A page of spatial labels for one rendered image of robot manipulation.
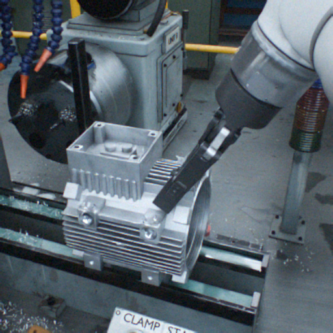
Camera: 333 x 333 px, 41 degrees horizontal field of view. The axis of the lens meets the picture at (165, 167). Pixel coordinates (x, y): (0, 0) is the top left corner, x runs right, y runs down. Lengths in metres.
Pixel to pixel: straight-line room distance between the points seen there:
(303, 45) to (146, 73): 0.75
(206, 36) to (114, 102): 2.91
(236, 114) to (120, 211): 0.26
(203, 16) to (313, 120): 3.01
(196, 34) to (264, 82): 3.43
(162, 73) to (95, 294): 0.62
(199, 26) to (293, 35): 3.44
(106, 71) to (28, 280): 0.47
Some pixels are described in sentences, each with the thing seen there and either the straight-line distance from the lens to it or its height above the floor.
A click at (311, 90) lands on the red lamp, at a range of 0.88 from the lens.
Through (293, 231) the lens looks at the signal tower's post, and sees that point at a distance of 1.06.
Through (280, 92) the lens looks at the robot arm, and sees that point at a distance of 0.48.
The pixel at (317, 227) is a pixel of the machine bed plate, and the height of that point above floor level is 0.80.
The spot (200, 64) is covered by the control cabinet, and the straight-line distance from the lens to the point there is 3.96.
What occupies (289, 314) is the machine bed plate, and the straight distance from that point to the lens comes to 0.91.
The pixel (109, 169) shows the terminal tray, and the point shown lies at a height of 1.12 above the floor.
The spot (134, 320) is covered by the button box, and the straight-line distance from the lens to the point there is 0.52.
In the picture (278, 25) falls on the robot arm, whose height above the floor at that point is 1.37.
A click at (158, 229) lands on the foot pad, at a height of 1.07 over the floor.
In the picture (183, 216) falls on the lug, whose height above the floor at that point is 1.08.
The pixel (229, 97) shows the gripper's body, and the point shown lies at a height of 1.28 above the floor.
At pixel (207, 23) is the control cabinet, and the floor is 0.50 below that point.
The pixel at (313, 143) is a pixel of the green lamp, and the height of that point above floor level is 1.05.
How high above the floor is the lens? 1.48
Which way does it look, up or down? 33 degrees down
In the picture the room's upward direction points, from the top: straight up
